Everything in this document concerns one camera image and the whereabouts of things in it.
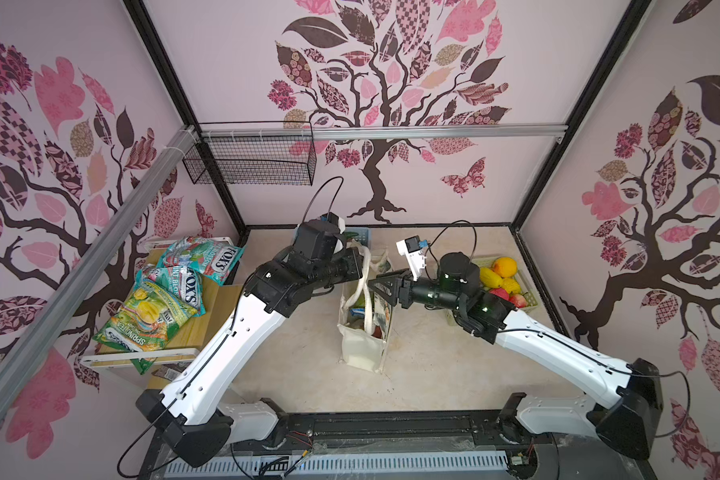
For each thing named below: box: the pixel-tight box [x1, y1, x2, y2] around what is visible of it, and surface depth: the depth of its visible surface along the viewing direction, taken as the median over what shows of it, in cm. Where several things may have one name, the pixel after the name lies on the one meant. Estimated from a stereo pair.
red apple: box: [509, 293, 527, 308], surface depth 92 cm
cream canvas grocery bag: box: [337, 238, 393, 373], surface depth 71 cm
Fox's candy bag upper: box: [156, 236, 246, 285], surface depth 64 cm
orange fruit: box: [493, 257, 517, 278], surface depth 100 cm
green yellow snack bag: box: [92, 279, 198, 375], surface depth 55 cm
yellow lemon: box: [502, 277, 521, 293], surface depth 97 cm
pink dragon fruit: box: [490, 287, 509, 301], surface depth 95 cm
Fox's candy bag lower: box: [134, 265, 207, 317], surface depth 60 cm
